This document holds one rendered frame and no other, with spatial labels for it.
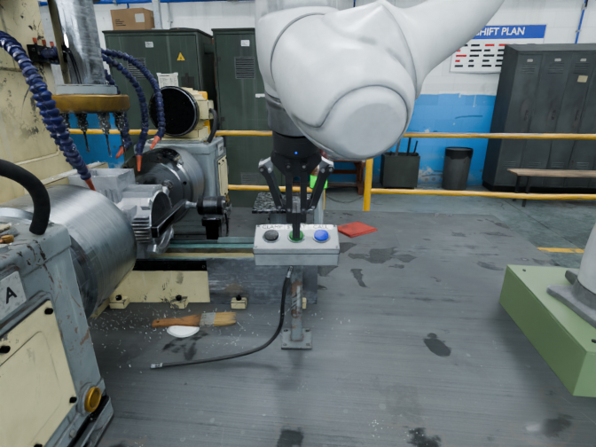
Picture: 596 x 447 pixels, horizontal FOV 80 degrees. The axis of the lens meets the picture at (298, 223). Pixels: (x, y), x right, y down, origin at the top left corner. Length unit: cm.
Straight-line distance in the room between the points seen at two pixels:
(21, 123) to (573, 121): 596
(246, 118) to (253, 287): 315
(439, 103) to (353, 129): 567
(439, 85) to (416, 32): 560
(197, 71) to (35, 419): 379
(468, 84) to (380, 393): 558
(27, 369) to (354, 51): 50
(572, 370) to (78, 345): 87
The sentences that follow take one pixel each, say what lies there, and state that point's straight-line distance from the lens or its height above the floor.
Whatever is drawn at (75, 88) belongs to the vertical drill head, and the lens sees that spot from 99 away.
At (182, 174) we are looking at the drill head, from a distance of 121.
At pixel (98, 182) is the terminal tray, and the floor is 113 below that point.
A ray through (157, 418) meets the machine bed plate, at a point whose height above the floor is 80.
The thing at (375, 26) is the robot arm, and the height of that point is 139.
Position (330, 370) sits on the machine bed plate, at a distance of 80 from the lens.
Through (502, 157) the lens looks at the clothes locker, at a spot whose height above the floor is 52.
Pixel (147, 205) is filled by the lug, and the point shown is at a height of 108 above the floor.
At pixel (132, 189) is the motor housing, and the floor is 110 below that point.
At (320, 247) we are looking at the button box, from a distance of 70.
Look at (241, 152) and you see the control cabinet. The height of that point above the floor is 75.
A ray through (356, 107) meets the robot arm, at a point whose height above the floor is 132.
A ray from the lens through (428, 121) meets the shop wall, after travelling 596.
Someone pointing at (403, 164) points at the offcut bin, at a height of 39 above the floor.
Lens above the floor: 133
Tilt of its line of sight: 20 degrees down
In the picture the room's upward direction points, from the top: straight up
